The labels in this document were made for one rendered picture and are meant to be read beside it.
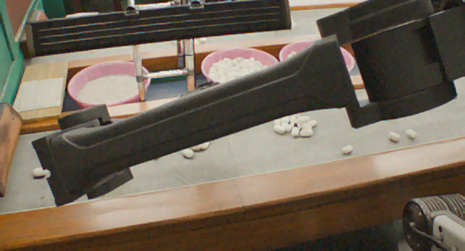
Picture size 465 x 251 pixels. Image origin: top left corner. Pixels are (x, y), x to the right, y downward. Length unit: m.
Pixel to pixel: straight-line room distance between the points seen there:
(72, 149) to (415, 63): 0.33
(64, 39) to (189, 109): 0.65
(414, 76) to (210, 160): 0.80
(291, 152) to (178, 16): 0.46
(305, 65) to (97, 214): 0.71
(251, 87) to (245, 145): 0.78
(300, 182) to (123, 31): 0.54
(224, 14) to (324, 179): 0.46
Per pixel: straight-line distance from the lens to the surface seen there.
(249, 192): 0.98
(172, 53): 1.54
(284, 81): 0.36
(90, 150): 0.44
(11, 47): 1.49
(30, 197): 1.10
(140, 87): 1.27
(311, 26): 1.85
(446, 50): 0.36
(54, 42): 1.00
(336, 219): 1.10
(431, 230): 0.99
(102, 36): 0.99
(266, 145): 1.15
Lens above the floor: 1.48
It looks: 36 degrees down
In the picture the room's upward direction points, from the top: 1 degrees clockwise
